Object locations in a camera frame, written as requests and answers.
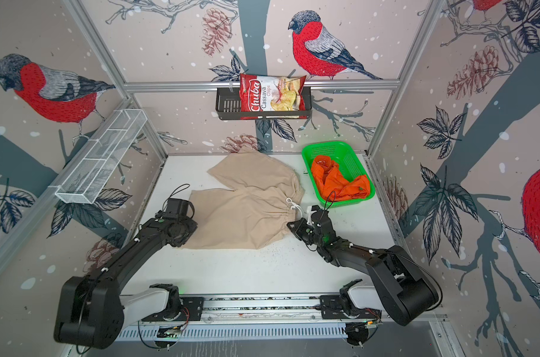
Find beige shorts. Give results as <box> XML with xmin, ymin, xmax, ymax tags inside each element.
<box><xmin>183</xmin><ymin>148</ymin><xmax>304</xmax><ymax>250</ymax></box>

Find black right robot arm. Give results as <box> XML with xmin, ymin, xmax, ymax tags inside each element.
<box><xmin>287</xmin><ymin>210</ymin><xmax>443</xmax><ymax>326</ymax></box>

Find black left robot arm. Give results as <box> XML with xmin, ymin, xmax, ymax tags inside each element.
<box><xmin>54</xmin><ymin>216</ymin><xmax>197</xmax><ymax>350</ymax></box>

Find orange shorts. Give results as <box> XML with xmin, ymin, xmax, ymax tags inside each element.
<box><xmin>311</xmin><ymin>156</ymin><xmax>371</xmax><ymax>202</ymax></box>

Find green plastic basket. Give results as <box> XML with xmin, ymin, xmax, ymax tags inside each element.
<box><xmin>301</xmin><ymin>141</ymin><xmax>375</xmax><ymax>208</ymax></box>

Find red cassava chips bag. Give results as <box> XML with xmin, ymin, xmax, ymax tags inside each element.
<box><xmin>240</xmin><ymin>74</ymin><xmax>307</xmax><ymax>113</ymax></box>

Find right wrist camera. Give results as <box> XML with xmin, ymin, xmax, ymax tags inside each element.
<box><xmin>307</xmin><ymin>205</ymin><xmax>325</xmax><ymax>226</ymax></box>

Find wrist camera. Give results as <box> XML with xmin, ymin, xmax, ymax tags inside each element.
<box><xmin>164</xmin><ymin>198</ymin><xmax>195</xmax><ymax>220</ymax></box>
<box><xmin>307</xmin><ymin>205</ymin><xmax>325</xmax><ymax>226</ymax></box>

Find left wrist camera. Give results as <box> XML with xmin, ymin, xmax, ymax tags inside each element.
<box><xmin>164</xmin><ymin>198</ymin><xmax>195</xmax><ymax>220</ymax></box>

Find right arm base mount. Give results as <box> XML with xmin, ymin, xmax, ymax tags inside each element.
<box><xmin>317</xmin><ymin>279</ymin><xmax>383</xmax><ymax>321</ymax></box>

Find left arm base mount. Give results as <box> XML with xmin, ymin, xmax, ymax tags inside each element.
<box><xmin>142</xmin><ymin>284</ymin><xmax>205</xmax><ymax>322</ymax></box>

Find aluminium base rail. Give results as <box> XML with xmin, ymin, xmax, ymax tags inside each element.
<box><xmin>79</xmin><ymin>292</ymin><xmax>454</xmax><ymax>345</ymax></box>

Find white wire mesh shelf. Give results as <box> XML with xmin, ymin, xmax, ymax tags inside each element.
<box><xmin>55</xmin><ymin>109</ymin><xmax>147</xmax><ymax>204</ymax></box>

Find black wall basket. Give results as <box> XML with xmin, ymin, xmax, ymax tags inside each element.
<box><xmin>215</xmin><ymin>87</ymin><xmax>313</xmax><ymax>120</ymax></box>

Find horizontal aluminium frame bar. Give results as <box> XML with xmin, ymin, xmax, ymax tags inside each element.
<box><xmin>124</xmin><ymin>80</ymin><xmax>401</xmax><ymax>94</ymax></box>

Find aluminium frame corner post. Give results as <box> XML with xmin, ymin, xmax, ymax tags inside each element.
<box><xmin>63</xmin><ymin>0</ymin><xmax>168</xmax><ymax>162</ymax></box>

